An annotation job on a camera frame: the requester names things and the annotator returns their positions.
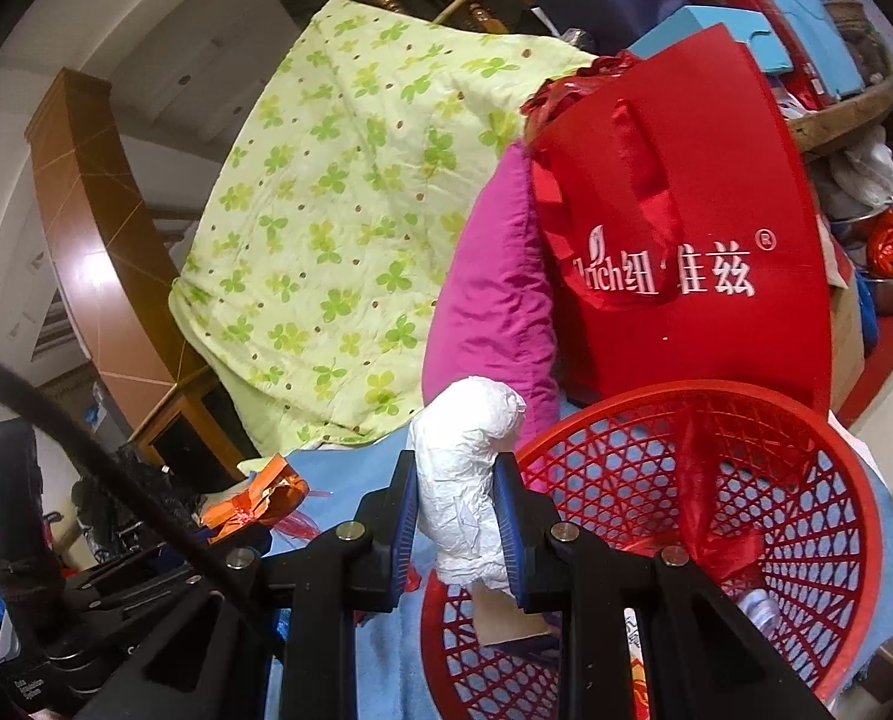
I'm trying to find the round wooden table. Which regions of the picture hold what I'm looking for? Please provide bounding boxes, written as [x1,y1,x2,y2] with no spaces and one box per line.
[784,75,893,155]

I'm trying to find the wicker basket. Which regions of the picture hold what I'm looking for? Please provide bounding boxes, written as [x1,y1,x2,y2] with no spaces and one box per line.
[825,0,879,53]

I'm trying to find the brown wooden pillar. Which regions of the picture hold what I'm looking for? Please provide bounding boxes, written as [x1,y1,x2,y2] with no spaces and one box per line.
[25,67,215,421]

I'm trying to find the pink pillow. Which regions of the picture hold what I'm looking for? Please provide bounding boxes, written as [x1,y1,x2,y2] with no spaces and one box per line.
[421,141,568,496]

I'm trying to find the green floral blanket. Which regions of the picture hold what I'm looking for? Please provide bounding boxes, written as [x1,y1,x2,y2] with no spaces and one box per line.
[169,0,598,451]

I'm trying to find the clear small packet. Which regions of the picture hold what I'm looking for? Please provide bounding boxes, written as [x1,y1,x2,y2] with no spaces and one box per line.
[739,589,781,631]

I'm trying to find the light blue plastic bin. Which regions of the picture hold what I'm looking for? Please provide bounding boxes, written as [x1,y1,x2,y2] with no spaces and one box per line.
[747,0,864,102]

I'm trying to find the light blue box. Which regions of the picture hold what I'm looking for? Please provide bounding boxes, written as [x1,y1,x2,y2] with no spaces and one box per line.
[630,6,793,76]

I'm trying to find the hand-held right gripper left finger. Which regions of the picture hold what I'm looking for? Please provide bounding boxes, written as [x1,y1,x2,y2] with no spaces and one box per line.
[71,452,422,720]

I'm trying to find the red shopping bag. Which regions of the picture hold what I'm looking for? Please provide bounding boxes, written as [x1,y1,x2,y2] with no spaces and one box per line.
[529,22,834,421]

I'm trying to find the crumpled blue plastic bag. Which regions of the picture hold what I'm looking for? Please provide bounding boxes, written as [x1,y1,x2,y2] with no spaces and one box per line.
[855,285,879,350]

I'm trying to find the black cable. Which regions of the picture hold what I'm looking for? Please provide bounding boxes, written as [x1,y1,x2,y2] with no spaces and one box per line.
[0,349,290,642]

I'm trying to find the white plastic bag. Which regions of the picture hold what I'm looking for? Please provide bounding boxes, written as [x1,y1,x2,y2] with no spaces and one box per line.
[829,127,893,218]

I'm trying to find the shiny crinkled red plastic bag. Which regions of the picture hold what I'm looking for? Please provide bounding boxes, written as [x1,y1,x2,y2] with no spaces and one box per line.
[522,51,646,140]

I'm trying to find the blue fleece towel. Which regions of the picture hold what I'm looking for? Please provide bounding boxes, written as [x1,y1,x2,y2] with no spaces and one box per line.
[240,435,893,720]

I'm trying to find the red plastic basket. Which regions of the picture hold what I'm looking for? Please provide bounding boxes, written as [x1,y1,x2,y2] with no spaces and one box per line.
[420,380,884,720]

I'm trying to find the red floor mat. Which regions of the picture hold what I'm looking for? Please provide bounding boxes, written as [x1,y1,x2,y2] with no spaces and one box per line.
[837,300,893,428]

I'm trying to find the cardboard box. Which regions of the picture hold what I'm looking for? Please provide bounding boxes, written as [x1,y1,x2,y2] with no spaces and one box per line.
[825,240,868,391]

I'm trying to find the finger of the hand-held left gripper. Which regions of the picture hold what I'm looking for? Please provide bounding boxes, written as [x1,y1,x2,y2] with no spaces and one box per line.
[79,521,218,590]
[154,525,275,601]

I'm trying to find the orange white small box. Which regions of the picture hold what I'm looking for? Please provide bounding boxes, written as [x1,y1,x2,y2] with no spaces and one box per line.
[197,454,311,545]

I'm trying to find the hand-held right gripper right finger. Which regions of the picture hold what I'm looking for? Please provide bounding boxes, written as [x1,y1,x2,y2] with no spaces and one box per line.
[492,456,838,720]

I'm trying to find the white paper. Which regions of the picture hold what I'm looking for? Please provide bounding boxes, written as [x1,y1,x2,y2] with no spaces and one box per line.
[407,377,528,593]

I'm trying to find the red ribbon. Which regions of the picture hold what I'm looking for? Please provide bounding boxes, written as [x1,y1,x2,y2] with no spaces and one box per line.
[270,487,338,545]

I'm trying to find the wooden cabinet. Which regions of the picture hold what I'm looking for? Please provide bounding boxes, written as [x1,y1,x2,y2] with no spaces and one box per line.
[127,367,245,481]

